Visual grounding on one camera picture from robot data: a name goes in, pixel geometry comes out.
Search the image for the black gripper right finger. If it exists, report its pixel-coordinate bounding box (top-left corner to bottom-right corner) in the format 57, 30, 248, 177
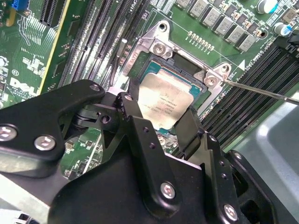
175, 108, 278, 224

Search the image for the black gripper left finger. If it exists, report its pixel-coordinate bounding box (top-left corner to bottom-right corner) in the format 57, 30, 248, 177
0, 79, 183, 212

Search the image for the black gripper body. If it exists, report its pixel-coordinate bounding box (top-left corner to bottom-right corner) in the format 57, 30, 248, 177
50, 155, 218, 224

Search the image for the silver topped CPU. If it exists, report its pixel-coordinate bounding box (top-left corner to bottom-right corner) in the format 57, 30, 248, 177
136, 60, 203, 137

